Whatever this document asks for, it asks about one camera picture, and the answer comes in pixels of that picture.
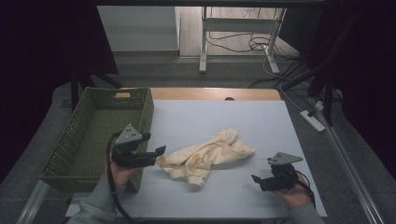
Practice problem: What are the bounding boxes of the green woven plastic basket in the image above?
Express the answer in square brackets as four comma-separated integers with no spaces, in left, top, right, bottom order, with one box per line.
[38,87,155,193]

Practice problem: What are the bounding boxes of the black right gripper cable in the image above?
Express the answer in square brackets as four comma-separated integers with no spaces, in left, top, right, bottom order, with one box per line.
[295,170,317,209]

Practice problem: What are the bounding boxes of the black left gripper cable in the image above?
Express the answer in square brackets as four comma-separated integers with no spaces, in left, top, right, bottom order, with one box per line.
[106,131,135,224]

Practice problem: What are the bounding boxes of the black stand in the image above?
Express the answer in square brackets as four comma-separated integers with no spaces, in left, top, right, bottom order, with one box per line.
[279,12,359,127]

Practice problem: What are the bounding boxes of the person's right hand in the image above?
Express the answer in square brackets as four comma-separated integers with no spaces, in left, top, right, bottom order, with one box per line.
[273,174,313,209]

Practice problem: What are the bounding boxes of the white table mat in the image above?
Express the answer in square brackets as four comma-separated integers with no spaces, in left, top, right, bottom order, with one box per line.
[64,99,328,219]

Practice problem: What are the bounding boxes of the dark curtain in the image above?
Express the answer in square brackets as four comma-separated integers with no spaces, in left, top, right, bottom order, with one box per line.
[0,0,120,185]
[278,0,396,172]

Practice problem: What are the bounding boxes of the white floor cable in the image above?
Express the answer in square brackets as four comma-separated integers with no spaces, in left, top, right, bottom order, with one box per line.
[262,55,305,112]

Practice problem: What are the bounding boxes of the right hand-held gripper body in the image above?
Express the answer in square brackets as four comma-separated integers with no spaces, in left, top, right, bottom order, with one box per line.
[259,151,304,192]

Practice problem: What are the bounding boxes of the white cabinet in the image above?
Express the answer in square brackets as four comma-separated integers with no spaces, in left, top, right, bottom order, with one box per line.
[96,6,182,53]

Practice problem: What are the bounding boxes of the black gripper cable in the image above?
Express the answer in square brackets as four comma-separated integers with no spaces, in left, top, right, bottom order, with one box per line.
[106,131,135,224]
[295,170,317,209]

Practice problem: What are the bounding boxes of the silver metal rail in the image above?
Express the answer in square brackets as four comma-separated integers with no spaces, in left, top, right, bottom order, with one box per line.
[310,98,388,224]
[15,179,51,224]

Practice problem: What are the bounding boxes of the white metal desk frame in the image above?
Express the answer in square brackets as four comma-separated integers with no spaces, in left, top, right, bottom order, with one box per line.
[198,6,288,76]

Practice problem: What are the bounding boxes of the white power strip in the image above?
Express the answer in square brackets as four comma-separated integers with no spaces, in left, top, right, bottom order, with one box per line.
[299,109,327,133]

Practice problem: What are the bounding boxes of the black floor cables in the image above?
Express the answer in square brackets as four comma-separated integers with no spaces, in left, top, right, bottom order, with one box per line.
[206,31,307,90]

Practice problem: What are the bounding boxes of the cream yellow cloth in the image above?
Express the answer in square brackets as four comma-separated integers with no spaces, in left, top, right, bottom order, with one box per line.
[156,127,257,187]

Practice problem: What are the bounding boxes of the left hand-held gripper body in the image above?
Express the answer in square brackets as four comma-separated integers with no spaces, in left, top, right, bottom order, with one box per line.
[110,123,157,169]

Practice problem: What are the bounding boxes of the wooden table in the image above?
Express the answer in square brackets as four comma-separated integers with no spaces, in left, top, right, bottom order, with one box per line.
[120,87,282,102]

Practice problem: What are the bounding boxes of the person's left hand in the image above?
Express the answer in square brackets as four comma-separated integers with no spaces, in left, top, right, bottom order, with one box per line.
[104,161,141,188]

